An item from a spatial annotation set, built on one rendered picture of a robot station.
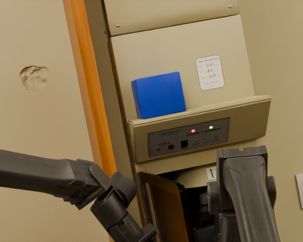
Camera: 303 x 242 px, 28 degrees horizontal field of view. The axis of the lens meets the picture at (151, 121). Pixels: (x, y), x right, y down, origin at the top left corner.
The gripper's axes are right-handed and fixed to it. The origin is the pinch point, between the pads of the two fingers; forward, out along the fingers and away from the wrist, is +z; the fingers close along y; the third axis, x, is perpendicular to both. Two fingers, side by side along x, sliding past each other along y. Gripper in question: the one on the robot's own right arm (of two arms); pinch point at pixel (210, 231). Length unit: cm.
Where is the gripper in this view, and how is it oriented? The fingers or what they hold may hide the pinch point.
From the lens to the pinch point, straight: 160.2
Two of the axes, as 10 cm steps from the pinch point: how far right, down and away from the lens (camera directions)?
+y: -9.7, 1.9, -1.3
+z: -1.5, -0.6, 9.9
